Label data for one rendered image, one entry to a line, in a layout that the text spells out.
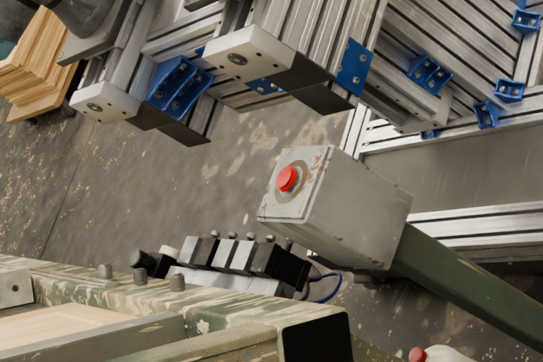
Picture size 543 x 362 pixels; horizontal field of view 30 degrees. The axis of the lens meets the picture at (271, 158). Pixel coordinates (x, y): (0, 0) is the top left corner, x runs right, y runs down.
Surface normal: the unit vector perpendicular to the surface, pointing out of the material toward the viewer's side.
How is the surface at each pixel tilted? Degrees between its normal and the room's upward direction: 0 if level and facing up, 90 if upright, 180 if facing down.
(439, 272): 90
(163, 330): 90
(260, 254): 0
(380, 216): 90
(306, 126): 0
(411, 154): 0
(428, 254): 90
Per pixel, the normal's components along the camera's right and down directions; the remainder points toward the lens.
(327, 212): 0.57, -0.02
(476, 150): -0.74, -0.44
